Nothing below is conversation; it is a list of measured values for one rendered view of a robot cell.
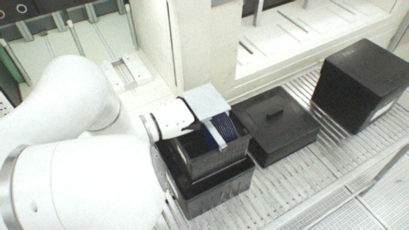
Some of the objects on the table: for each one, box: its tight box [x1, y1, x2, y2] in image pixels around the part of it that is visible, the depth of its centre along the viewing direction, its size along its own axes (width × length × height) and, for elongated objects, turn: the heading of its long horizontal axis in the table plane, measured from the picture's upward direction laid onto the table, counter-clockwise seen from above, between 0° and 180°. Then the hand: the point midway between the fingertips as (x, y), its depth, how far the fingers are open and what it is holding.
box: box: [311, 38, 409, 135], centre depth 131 cm, size 29×29×25 cm
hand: (204, 106), depth 84 cm, fingers closed on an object, 4 cm apart
